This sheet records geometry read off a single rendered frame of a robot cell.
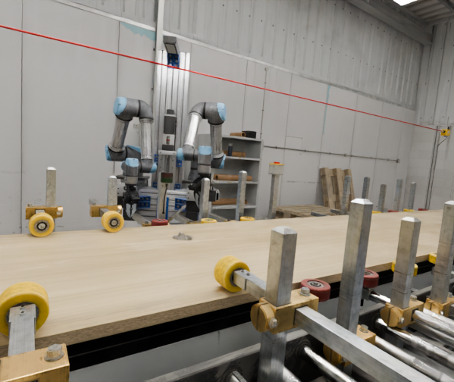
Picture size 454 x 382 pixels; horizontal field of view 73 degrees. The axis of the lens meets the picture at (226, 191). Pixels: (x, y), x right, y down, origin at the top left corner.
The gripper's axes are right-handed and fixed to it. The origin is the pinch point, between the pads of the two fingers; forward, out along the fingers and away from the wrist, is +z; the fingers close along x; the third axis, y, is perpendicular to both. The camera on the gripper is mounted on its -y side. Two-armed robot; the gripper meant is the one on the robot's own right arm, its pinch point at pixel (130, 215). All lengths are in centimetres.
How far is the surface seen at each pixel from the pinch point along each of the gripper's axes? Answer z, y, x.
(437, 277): -9, -148, -56
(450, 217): -29, -148, -56
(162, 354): 4, -129, 27
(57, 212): -12, -43, 43
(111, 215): -14, -64, 25
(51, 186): -23, -41, 45
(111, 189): -22, -41, 21
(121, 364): 3, -129, 36
